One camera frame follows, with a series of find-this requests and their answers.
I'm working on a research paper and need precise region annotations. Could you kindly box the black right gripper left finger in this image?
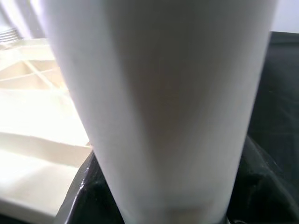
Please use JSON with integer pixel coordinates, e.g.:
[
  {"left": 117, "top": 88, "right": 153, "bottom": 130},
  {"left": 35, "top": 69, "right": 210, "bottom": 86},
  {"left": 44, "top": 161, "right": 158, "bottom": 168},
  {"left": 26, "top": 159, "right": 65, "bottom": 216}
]
[{"left": 55, "top": 151, "right": 124, "bottom": 224}]

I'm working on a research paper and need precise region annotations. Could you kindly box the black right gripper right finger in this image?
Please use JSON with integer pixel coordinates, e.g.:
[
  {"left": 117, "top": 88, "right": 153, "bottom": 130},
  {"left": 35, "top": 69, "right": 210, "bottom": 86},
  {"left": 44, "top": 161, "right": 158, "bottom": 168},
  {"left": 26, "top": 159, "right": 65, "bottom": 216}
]
[{"left": 224, "top": 135, "right": 299, "bottom": 224}]

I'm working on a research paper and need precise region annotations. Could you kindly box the white ribbed plastic table top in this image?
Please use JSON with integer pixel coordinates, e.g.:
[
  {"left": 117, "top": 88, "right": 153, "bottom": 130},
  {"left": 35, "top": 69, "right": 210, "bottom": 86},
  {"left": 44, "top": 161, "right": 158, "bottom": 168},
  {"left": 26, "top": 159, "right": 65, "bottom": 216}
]
[{"left": 0, "top": 37, "right": 94, "bottom": 217}]

